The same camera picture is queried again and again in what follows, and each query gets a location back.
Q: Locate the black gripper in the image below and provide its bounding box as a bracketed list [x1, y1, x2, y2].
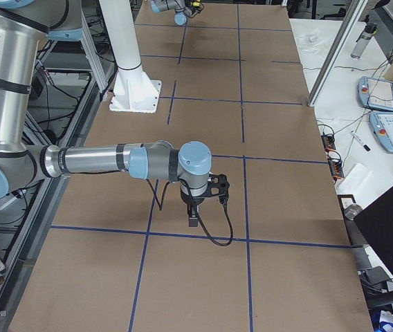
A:
[180, 190, 205, 228]

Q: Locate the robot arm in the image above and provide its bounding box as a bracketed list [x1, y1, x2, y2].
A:
[150, 0, 204, 26]
[0, 1, 212, 226]

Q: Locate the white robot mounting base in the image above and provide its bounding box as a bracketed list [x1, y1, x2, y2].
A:
[109, 67, 162, 113]

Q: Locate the white folded paper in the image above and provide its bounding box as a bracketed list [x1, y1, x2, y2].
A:
[336, 163, 373, 194]

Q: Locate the black marker pen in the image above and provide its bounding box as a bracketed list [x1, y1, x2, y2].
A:
[351, 131, 371, 151]

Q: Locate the far teach pendant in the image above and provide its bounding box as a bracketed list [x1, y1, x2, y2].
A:
[357, 76, 393, 111]

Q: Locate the clear water bottle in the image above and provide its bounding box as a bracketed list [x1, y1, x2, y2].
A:
[350, 23, 378, 59]

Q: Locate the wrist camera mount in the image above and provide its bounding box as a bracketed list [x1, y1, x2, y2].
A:
[207, 174, 230, 204]

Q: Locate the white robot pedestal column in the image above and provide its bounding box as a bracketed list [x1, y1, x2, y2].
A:
[99, 0, 142, 71]

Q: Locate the aluminium frame post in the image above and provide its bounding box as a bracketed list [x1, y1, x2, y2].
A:
[307, 0, 368, 107]

